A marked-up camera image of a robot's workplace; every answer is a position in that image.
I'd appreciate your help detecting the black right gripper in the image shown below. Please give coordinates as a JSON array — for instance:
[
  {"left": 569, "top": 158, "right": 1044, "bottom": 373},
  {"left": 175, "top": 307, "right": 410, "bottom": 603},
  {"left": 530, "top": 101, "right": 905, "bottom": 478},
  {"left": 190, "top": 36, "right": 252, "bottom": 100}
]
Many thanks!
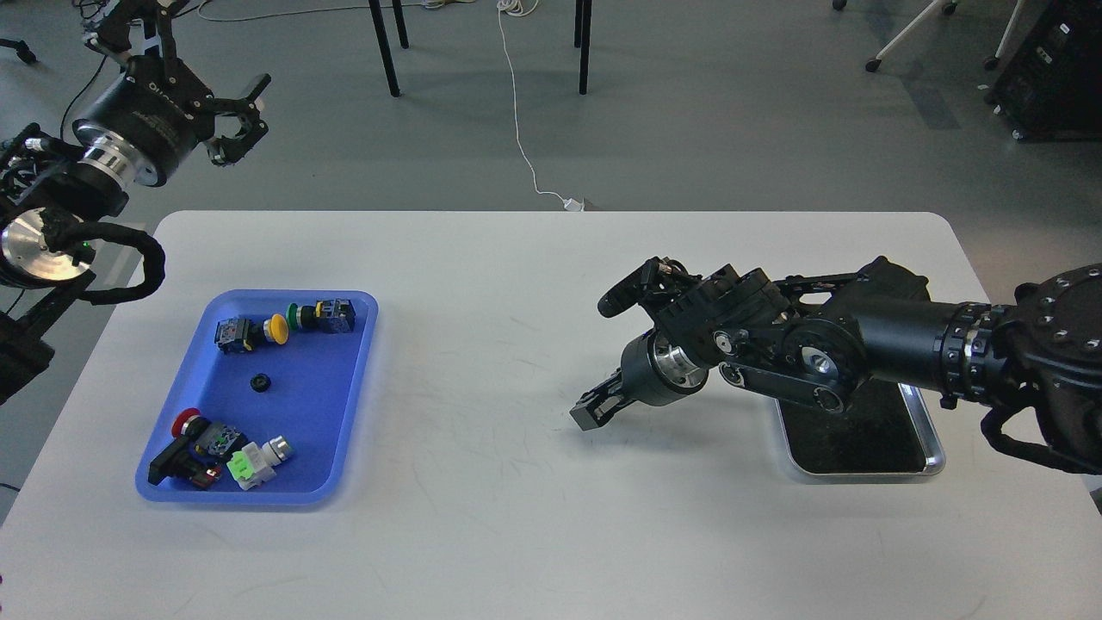
[{"left": 569, "top": 331, "right": 709, "bottom": 431}]

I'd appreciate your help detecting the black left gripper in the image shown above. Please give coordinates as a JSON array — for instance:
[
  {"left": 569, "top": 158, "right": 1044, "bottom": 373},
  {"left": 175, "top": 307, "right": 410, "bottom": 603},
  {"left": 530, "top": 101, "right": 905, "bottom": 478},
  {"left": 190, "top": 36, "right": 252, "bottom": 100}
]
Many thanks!
[{"left": 72, "top": 1, "right": 271, "bottom": 187}]

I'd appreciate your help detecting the small black gear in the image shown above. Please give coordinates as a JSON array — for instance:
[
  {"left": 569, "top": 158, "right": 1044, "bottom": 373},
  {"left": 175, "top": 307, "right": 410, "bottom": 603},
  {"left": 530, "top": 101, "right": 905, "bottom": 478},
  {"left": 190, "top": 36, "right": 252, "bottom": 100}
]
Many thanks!
[{"left": 249, "top": 373, "right": 272, "bottom": 394}]

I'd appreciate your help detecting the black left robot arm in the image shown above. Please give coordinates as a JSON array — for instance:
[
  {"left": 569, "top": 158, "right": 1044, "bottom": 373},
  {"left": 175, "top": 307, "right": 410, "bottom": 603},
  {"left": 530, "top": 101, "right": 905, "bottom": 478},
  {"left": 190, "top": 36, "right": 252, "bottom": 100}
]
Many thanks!
[{"left": 1, "top": 1, "right": 271, "bottom": 400}]

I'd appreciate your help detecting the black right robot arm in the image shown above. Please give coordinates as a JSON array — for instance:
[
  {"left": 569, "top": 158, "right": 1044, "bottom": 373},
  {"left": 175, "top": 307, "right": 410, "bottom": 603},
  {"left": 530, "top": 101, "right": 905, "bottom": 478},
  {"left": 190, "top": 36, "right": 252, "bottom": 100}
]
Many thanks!
[{"left": 571, "top": 257, "right": 1101, "bottom": 475}]

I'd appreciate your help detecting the black table leg left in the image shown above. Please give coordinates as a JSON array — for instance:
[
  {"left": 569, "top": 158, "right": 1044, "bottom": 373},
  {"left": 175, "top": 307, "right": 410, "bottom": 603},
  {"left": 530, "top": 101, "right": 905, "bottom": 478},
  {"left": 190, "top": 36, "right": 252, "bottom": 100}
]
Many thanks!
[{"left": 368, "top": 0, "right": 410, "bottom": 98}]

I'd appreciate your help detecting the black table leg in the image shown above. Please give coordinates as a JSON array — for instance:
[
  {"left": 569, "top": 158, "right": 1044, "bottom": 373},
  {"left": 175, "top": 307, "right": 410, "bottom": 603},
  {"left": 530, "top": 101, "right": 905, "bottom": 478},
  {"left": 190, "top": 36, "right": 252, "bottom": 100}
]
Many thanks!
[
  {"left": 573, "top": 0, "right": 593, "bottom": 96},
  {"left": 368, "top": 0, "right": 410, "bottom": 98}
]

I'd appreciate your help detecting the metal tray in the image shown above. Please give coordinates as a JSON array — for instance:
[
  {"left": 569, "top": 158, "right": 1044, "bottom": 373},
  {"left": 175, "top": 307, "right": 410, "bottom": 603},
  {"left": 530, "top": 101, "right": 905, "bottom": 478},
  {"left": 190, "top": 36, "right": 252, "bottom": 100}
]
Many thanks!
[{"left": 777, "top": 380, "right": 947, "bottom": 483}]

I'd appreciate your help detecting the blue plastic tray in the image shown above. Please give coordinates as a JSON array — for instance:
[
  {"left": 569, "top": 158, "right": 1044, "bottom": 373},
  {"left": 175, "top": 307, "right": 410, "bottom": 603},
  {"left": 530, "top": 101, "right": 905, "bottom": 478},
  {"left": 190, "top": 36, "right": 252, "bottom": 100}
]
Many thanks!
[{"left": 134, "top": 289, "right": 379, "bottom": 509}]

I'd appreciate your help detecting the black table leg right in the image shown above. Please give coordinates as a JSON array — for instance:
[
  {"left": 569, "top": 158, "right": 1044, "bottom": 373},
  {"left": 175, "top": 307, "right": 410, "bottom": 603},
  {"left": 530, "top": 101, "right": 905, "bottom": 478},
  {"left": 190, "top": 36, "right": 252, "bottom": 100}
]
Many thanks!
[{"left": 573, "top": 0, "right": 593, "bottom": 96}]

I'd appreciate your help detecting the white chair base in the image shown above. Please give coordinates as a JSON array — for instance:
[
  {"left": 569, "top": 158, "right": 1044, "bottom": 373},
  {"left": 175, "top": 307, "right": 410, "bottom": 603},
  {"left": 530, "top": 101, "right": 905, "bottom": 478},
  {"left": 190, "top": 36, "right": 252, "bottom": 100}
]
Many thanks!
[{"left": 864, "top": 1, "right": 1027, "bottom": 73}]

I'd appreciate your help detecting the black equipment cart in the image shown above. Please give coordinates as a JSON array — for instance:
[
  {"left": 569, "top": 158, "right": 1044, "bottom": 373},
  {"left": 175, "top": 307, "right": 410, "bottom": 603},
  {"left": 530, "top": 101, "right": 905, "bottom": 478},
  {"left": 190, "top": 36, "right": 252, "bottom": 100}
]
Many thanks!
[{"left": 985, "top": 1, "right": 1101, "bottom": 142}]

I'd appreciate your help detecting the black floor cable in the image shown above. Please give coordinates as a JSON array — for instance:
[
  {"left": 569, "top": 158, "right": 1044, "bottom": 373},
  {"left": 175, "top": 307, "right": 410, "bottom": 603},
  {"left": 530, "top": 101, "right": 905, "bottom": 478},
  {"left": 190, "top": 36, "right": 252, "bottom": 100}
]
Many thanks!
[{"left": 60, "top": 0, "right": 207, "bottom": 113}]

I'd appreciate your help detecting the yellow push button switch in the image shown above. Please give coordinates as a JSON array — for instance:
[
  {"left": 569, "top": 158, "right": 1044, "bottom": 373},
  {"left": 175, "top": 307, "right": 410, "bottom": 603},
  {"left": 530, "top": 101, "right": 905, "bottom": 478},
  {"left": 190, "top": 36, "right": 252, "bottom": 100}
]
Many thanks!
[{"left": 214, "top": 314, "right": 290, "bottom": 353}]

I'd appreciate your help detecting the green push button switch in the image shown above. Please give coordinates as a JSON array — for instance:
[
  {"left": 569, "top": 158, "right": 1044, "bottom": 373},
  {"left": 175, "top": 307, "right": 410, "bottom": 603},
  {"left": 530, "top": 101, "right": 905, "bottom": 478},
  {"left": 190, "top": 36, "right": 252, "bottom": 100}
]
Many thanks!
[{"left": 284, "top": 298, "right": 356, "bottom": 334}]

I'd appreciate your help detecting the white green switch module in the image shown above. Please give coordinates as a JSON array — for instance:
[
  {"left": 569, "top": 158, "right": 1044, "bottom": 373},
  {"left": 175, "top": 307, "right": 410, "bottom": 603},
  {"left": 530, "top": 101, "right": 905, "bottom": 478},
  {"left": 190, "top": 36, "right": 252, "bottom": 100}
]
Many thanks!
[{"left": 226, "top": 436, "right": 294, "bottom": 491}]

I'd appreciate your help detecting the red push button switch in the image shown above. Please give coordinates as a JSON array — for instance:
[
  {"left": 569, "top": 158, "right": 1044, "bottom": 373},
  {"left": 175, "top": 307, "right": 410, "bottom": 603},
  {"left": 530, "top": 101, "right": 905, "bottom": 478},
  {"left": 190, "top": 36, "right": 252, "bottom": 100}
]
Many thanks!
[{"left": 148, "top": 407, "right": 249, "bottom": 490}]

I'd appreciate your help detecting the white cable with plug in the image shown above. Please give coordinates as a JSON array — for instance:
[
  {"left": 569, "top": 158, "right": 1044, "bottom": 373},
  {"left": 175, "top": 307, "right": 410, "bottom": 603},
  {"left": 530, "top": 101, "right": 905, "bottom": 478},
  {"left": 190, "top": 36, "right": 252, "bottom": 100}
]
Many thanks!
[{"left": 497, "top": 0, "right": 585, "bottom": 213}]

